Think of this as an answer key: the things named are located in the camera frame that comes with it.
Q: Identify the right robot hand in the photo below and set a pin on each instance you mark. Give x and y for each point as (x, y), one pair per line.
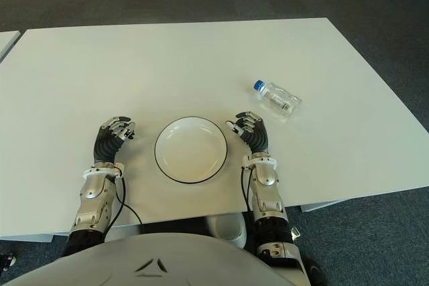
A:
(258, 138)

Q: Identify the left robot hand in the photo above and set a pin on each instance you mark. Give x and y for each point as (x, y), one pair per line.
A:
(105, 147)

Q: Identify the clear water bottle blue cap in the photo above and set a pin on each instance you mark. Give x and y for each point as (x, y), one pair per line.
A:
(278, 98)

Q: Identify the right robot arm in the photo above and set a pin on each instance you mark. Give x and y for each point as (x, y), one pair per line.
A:
(268, 195)

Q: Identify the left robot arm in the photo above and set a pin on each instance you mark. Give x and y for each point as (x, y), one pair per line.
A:
(94, 199)

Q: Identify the white plate black rim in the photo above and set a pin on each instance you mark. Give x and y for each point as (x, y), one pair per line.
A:
(191, 152)

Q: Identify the white robot waist part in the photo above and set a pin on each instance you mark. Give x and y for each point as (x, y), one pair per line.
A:
(228, 229)

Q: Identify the grey robot torso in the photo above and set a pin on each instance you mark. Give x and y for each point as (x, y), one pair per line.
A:
(151, 259)

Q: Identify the neighbouring white table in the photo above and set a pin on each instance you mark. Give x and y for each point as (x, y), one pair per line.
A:
(6, 39)

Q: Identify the black wheeled floor device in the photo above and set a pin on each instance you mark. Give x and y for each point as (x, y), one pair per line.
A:
(6, 261)

